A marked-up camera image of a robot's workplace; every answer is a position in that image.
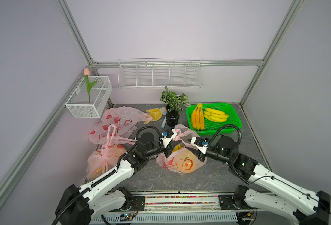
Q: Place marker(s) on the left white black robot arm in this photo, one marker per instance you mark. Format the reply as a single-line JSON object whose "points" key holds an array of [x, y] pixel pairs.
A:
{"points": [[106, 180]]}

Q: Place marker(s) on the potted plant black vase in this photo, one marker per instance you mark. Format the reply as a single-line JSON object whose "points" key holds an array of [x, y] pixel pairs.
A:
{"points": [[174, 102]]}

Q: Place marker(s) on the pale yellow banana bunch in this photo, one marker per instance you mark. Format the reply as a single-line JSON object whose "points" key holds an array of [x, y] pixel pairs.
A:
{"points": [[215, 115]]}

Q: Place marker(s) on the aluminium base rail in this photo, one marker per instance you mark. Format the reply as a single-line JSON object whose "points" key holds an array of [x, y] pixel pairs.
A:
{"points": [[183, 208]]}

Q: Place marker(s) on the white wire wall shelf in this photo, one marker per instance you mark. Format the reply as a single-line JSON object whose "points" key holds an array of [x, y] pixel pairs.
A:
{"points": [[161, 72]]}

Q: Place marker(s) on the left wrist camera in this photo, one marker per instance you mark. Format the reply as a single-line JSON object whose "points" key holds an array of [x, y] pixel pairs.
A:
{"points": [[168, 138]]}

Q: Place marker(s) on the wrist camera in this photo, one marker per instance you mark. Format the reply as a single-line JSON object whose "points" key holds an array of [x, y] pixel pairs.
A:
{"points": [[168, 138], [200, 144]]}

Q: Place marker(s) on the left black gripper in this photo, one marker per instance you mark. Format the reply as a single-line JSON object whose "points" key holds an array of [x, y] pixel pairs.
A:
{"points": [[169, 148]]}

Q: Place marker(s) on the white wire side basket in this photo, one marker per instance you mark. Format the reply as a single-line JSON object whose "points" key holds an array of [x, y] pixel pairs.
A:
{"points": [[90, 96]]}

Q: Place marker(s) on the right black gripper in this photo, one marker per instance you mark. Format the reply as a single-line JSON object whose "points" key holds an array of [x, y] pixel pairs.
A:
{"points": [[200, 154]]}

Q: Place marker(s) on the pink strawberry plastic bag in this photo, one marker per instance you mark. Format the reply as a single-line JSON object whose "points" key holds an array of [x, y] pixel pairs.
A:
{"points": [[117, 122]]}

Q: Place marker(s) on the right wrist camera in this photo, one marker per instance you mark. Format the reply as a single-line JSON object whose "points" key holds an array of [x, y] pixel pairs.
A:
{"points": [[200, 144]]}

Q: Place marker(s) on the pink artificial tulip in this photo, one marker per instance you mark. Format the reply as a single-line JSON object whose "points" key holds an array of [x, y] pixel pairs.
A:
{"points": [[89, 84]]}

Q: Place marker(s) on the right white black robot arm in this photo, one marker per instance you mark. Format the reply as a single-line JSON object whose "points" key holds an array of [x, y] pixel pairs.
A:
{"points": [[263, 189]]}

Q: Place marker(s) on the light blue white tube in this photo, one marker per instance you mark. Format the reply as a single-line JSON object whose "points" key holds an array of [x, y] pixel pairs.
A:
{"points": [[163, 123]]}

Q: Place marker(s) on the green plastic basket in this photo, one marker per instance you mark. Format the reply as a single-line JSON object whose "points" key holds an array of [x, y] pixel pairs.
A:
{"points": [[206, 119]]}

